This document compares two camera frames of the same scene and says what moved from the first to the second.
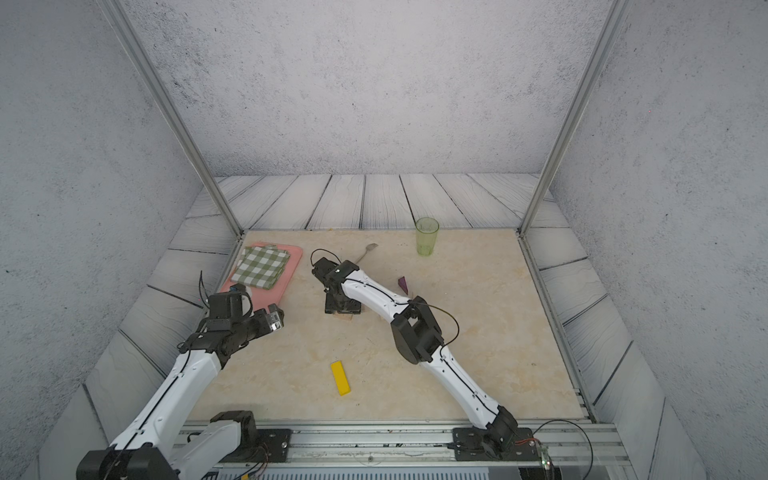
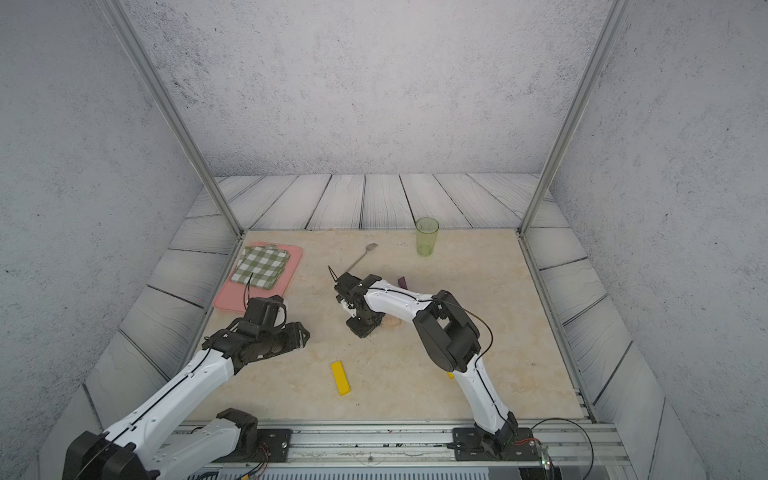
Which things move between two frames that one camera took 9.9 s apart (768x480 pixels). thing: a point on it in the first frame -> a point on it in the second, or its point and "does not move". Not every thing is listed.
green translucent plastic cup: [426, 235] does not move
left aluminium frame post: [130, 35] does not move
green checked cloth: [260, 266] does not move
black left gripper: [266, 325] -> [297, 338]
